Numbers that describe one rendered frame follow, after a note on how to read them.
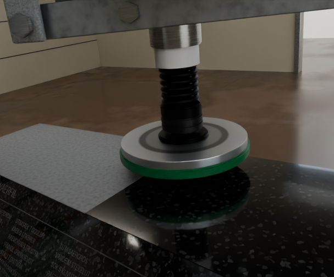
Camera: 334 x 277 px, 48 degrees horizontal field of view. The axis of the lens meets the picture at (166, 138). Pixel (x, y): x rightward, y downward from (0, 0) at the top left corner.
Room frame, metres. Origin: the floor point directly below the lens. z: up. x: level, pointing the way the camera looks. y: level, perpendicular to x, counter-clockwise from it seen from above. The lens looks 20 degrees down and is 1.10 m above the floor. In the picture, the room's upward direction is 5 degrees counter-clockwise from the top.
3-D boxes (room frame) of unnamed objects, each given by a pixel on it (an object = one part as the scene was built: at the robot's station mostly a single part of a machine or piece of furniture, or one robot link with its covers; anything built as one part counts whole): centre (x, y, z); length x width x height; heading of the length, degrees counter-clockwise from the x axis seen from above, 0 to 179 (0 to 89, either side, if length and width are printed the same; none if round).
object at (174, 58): (0.60, -0.03, 1.02); 0.07 x 0.07 x 0.04
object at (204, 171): (0.60, -0.03, 0.87); 0.22 x 0.22 x 0.04
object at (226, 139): (0.60, -0.03, 0.87); 0.21 x 0.21 x 0.01
